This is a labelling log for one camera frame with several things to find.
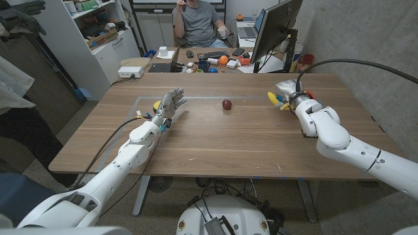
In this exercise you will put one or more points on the black phone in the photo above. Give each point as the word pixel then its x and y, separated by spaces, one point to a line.
pixel 238 52

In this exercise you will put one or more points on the standing person white jacket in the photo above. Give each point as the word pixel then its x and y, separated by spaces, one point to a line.
pixel 13 88

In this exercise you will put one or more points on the white paper sheets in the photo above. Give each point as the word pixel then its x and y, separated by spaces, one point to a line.
pixel 271 67

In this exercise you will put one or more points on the black laptop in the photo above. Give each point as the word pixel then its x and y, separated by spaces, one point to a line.
pixel 160 67

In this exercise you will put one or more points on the beige flat box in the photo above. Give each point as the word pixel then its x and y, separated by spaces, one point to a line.
pixel 137 62

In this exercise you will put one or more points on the yellow toy banana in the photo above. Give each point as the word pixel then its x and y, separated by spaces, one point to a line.
pixel 272 98

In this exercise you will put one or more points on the seated person grey shirt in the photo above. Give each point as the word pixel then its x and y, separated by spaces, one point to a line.
pixel 199 23

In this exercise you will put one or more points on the black glove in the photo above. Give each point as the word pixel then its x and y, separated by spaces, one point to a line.
pixel 31 6
pixel 19 22

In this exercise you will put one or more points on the black keyboard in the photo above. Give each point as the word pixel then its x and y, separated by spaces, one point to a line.
pixel 212 55

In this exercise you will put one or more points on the black computer mouse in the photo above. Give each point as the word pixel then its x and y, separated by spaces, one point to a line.
pixel 189 53

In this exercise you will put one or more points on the small white box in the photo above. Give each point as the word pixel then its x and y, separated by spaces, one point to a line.
pixel 163 51

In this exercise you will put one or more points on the white tube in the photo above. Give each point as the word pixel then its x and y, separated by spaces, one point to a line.
pixel 212 61

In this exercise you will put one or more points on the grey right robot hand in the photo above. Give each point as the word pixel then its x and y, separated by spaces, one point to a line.
pixel 286 88

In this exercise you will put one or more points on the white square box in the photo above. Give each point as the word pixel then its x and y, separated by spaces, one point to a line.
pixel 232 64

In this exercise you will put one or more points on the small blue bowl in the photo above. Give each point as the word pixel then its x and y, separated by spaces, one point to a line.
pixel 212 70

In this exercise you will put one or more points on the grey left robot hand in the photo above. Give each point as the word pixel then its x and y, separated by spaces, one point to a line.
pixel 170 104

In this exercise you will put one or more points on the yellow round toy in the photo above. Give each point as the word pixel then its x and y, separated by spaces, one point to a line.
pixel 156 106

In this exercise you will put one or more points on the silver laptop blue screen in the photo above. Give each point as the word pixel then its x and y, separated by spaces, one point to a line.
pixel 249 32

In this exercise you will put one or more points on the blue plastic crate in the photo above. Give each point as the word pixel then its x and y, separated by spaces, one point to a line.
pixel 149 53

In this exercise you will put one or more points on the white shelf container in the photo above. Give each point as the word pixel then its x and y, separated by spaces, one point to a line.
pixel 70 6

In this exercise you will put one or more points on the dark blue mug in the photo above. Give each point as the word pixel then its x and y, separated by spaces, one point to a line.
pixel 203 66

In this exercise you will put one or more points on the dark purple ball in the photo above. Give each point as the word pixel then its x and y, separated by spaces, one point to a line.
pixel 227 104

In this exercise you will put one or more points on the white cup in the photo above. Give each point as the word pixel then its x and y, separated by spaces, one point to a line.
pixel 222 32

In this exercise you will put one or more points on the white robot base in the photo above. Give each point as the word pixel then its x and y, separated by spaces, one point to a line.
pixel 228 212

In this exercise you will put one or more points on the red orange desk object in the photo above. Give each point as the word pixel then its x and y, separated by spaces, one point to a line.
pixel 244 60

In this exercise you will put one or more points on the cardboard box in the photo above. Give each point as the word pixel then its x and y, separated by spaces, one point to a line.
pixel 102 38

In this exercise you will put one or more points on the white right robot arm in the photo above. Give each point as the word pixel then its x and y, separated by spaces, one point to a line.
pixel 330 127

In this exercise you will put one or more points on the black computer monitor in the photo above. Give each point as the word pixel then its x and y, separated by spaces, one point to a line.
pixel 274 29

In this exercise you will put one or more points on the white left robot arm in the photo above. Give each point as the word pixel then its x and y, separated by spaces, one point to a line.
pixel 127 156

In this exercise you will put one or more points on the white power strip box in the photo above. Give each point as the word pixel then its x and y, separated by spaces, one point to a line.
pixel 130 72

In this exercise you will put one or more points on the white shelf cabinet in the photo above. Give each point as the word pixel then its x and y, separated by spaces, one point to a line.
pixel 107 58

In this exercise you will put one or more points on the dark blue seat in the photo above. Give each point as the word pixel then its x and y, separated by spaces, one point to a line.
pixel 19 196

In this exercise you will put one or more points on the orange ball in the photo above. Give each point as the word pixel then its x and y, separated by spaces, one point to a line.
pixel 223 60

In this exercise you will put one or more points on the grey table leg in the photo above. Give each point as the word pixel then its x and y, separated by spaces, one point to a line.
pixel 142 196
pixel 307 199

